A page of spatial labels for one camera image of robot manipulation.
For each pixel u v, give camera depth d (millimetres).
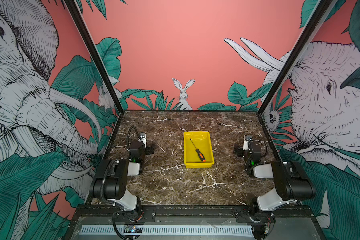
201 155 925
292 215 761
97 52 881
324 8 698
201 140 1059
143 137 812
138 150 715
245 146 834
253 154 725
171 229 703
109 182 446
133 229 699
